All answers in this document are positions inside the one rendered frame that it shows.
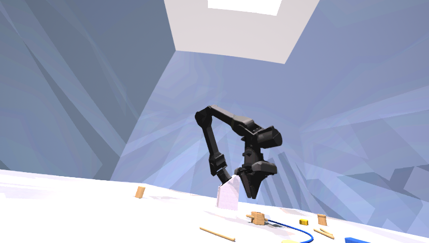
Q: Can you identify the light wooden square block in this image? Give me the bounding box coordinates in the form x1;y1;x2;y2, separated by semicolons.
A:
251;211;265;225

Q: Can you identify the blue rectangular block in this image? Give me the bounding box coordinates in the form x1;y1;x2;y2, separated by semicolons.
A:
345;237;370;243

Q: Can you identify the yellow wooden block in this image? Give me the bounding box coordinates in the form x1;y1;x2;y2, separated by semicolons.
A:
299;219;309;226

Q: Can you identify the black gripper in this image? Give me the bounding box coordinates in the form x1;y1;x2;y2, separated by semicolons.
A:
234;148;277;199

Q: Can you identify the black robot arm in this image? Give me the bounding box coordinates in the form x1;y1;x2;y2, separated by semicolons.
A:
195;104;282;185

